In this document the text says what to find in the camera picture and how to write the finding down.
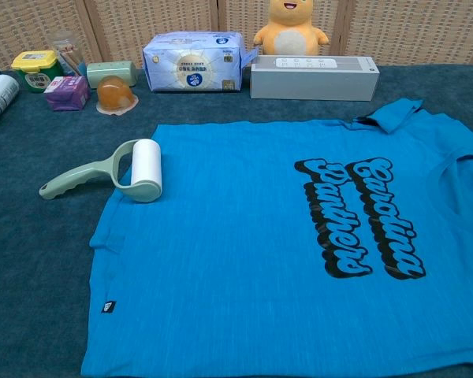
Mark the clear jar with sticks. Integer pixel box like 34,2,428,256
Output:
50,31,88,78

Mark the green handled lint roller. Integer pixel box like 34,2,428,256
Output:
38,138,163,203

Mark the orange plush toy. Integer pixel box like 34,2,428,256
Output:
252,0,330,57

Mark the pale blue tissue pack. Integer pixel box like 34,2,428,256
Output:
141,31,260,94

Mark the blue printed T-shirt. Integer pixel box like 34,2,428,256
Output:
80,98,473,378

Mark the woven folding screen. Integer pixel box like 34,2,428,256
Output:
0,0,473,72

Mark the dark teal table cloth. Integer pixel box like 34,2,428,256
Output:
0,64,473,378

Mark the small purple box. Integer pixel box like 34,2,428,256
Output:
43,75,91,112

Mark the orange bun in wrapper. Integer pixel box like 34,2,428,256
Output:
95,76,139,116

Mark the pale green plastic case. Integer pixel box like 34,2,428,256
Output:
86,60,139,89

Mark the grey power strip box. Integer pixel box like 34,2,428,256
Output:
249,54,381,102

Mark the yellow lidded green jar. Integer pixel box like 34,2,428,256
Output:
10,50,64,94

